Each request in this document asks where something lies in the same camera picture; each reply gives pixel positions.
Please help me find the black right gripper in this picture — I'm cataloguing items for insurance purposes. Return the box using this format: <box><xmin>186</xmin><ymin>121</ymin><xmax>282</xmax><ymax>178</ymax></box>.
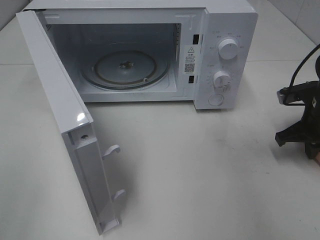
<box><xmin>275</xmin><ymin>82</ymin><xmax>320</xmax><ymax>160</ymax></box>

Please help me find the round white door release button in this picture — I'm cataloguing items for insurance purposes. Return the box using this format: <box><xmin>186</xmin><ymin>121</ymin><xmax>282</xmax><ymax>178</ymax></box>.
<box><xmin>208</xmin><ymin>94</ymin><xmax>224</xmax><ymax>106</ymax></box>

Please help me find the white microwave door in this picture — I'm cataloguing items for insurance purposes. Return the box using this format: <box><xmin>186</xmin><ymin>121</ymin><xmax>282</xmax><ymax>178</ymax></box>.
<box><xmin>16</xmin><ymin>10</ymin><xmax>126</xmax><ymax>235</ymax></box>

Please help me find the pink round plate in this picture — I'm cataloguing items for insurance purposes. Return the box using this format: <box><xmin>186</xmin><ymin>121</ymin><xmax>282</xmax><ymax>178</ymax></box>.
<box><xmin>314</xmin><ymin>152</ymin><xmax>320</xmax><ymax>165</ymax></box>

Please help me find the white lower microwave knob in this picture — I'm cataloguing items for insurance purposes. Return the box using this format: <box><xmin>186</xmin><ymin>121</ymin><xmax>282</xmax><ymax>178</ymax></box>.
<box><xmin>213</xmin><ymin>70</ymin><xmax>232</xmax><ymax>88</ymax></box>

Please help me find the white microwave knob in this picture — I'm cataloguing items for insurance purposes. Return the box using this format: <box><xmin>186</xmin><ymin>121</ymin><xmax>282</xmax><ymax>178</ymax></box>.
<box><xmin>218</xmin><ymin>37</ymin><xmax>239</xmax><ymax>60</ymax></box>
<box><xmin>213</xmin><ymin>70</ymin><xmax>232</xmax><ymax>88</ymax></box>

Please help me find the white upper microwave knob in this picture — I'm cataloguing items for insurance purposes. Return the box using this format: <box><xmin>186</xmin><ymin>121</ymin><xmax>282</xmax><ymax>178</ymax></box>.
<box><xmin>218</xmin><ymin>37</ymin><xmax>239</xmax><ymax>60</ymax></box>

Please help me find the white microwave oven body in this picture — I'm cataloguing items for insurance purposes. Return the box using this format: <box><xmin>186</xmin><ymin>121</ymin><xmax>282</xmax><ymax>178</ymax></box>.
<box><xmin>21</xmin><ymin>0</ymin><xmax>258</xmax><ymax>110</ymax></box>

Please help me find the white warning label sticker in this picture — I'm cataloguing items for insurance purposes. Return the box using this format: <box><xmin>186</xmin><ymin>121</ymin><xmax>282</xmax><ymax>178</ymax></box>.
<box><xmin>183</xmin><ymin>44</ymin><xmax>201</xmax><ymax>75</ymax></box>

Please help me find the glass microwave turntable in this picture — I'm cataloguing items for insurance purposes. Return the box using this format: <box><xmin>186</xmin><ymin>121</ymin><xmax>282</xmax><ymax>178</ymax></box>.
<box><xmin>80</xmin><ymin>42</ymin><xmax>173</xmax><ymax>91</ymax></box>

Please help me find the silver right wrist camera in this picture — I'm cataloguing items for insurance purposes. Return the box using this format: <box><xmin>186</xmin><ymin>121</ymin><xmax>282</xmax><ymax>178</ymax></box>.
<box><xmin>276</xmin><ymin>80</ymin><xmax>320</xmax><ymax>106</ymax></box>

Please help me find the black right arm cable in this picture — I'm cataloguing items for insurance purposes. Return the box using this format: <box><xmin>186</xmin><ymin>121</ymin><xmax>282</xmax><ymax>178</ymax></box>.
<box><xmin>287</xmin><ymin>43</ymin><xmax>320</xmax><ymax>106</ymax></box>

